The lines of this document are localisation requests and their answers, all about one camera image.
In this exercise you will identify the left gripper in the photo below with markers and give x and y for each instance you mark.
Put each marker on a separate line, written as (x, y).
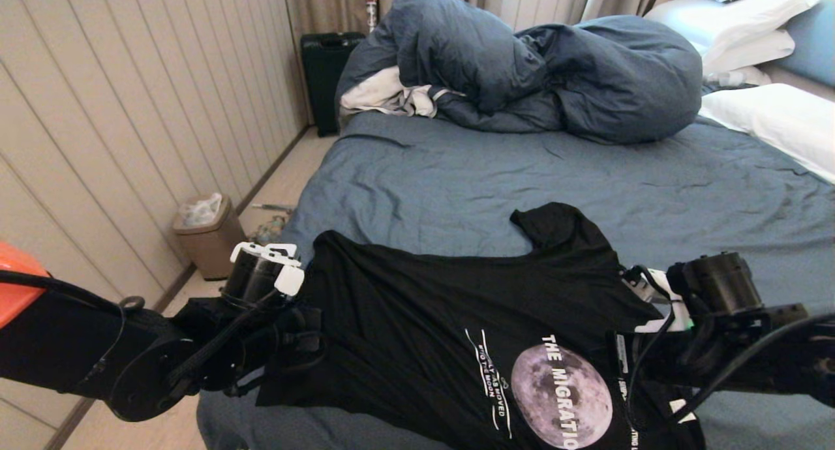
(293, 345)

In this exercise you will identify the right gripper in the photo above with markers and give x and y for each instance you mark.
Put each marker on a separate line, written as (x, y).
(652, 365)

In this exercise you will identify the black printed t-shirt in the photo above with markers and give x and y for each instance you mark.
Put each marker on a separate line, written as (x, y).
(404, 319)

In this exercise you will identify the teal patterned cloth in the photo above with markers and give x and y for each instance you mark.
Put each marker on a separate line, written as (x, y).
(271, 228)

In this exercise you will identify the bronze trash bin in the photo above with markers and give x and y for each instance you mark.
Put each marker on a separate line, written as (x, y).
(209, 241)

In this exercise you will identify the thin metal rod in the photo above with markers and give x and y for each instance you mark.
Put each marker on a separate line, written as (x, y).
(274, 207)

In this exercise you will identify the clear plastic bin bag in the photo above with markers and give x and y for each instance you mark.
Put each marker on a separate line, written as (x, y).
(201, 209)

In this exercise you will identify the bed with blue sheet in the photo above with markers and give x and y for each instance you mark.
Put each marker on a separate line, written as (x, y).
(456, 176)

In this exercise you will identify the black suitcase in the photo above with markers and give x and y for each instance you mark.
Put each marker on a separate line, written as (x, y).
(323, 75)

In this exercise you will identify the long white pillow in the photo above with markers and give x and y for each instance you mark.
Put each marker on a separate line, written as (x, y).
(776, 119)

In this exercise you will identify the crumpled dark blue duvet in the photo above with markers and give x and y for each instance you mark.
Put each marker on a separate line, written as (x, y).
(587, 75)

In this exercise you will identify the small white pillow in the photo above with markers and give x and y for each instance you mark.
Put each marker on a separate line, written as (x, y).
(737, 77)

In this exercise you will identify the flat white pillow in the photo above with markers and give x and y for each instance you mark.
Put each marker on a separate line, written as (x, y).
(750, 51)

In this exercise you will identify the large white pillow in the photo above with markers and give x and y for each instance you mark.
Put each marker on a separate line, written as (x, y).
(730, 16)

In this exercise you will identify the blue padded headboard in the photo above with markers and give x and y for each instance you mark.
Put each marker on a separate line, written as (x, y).
(812, 42)

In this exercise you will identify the white sheer curtain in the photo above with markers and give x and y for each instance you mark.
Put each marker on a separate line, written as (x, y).
(541, 1)

